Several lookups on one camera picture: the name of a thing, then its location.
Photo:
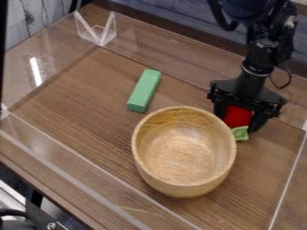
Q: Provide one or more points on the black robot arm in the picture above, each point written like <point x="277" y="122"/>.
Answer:
<point x="271" y="22"/>

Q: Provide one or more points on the black table leg frame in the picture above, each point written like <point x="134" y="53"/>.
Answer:
<point x="22" y="214"/>

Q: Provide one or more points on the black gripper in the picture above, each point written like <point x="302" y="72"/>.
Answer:
<point x="227" y="92"/>

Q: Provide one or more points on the green rectangular block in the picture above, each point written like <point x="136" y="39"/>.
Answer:
<point x="143" y="92"/>

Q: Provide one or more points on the red plush fruit green stem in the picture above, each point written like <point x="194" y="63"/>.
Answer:
<point x="238" y="119"/>

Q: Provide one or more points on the clear acrylic corner bracket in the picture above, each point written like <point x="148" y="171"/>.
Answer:
<point x="96" y="34"/>

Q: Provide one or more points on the wooden bowl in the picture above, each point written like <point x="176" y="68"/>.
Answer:
<point x="184" y="151"/>

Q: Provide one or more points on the clear acrylic front wall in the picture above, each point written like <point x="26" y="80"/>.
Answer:
<point x="95" y="196"/>

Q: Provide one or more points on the black foreground post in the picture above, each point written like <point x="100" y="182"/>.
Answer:
<point x="3" y="25"/>

